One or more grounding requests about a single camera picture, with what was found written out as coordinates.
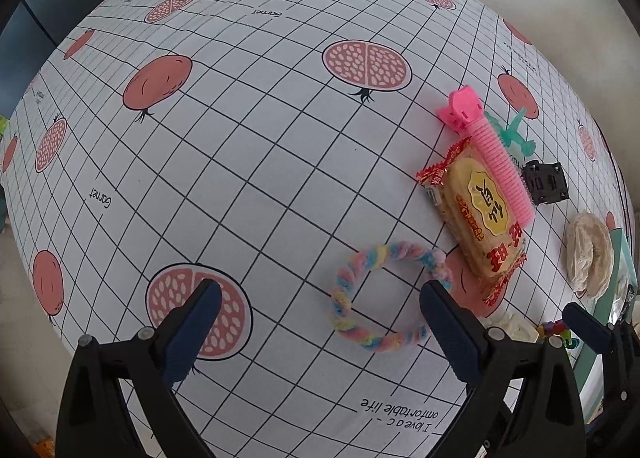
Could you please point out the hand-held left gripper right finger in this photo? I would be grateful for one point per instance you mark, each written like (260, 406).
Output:
(452, 333)

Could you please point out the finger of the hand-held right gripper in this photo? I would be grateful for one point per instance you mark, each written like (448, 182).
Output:
(587, 329)

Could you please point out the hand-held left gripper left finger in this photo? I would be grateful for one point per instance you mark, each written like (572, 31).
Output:
(192, 333)

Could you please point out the teal cardboard box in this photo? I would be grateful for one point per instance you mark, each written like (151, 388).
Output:
(592, 368)

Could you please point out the cream lace scrunchie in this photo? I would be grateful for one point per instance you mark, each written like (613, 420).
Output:
(582, 248)

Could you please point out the pink hair roller clip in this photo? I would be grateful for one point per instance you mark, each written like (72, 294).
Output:
(492, 163)

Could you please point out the cluster of colourful small clips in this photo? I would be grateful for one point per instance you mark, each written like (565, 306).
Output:
(552, 329)

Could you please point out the white plastic clip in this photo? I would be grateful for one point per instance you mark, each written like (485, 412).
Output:
(510, 327)

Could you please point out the yellow red snack packet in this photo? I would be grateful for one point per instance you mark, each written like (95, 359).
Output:
(480, 218)

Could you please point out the black square hair clip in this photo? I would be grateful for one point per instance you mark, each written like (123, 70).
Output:
(545, 183)

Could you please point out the pomegranate print grid cloth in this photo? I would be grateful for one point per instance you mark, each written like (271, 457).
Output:
(280, 163)

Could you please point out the teal plastic hair clip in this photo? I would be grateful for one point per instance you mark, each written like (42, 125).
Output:
(512, 135)

